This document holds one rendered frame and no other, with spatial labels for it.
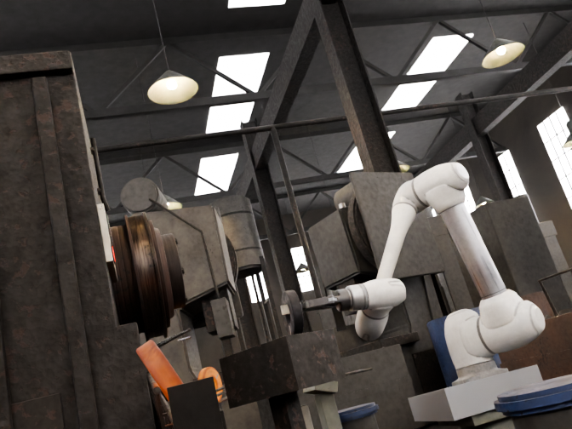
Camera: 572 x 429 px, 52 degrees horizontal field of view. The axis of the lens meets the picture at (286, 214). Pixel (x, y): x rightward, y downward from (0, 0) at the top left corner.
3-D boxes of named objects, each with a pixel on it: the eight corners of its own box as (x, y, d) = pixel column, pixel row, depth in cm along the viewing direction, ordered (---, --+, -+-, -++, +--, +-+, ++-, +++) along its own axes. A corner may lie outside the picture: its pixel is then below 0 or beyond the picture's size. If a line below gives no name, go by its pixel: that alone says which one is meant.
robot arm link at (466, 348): (467, 367, 243) (450, 316, 250) (506, 356, 231) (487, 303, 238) (447, 372, 231) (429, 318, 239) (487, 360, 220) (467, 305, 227)
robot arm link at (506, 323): (506, 347, 233) (557, 332, 219) (489, 360, 221) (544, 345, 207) (422, 176, 247) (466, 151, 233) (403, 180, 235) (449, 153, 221)
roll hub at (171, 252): (174, 300, 199) (158, 225, 208) (171, 316, 225) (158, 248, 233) (190, 297, 201) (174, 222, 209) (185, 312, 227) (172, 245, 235)
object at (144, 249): (148, 329, 185) (124, 195, 199) (149, 349, 228) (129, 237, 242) (168, 325, 187) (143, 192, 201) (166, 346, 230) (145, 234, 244)
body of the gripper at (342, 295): (354, 307, 195) (328, 311, 193) (346, 311, 203) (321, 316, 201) (349, 285, 198) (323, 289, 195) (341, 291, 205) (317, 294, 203)
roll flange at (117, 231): (117, 337, 182) (94, 199, 196) (123, 355, 225) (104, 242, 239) (148, 329, 185) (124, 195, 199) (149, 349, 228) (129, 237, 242)
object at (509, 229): (546, 380, 671) (485, 220, 729) (598, 373, 600) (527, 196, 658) (502, 394, 648) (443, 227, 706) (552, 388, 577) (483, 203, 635)
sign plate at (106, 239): (105, 261, 166) (96, 203, 172) (111, 283, 190) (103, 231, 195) (114, 260, 167) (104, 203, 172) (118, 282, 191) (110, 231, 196)
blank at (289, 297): (288, 288, 188) (298, 287, 189) (278, 293, 203) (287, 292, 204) (297, 336, 185) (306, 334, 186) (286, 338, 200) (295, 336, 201)
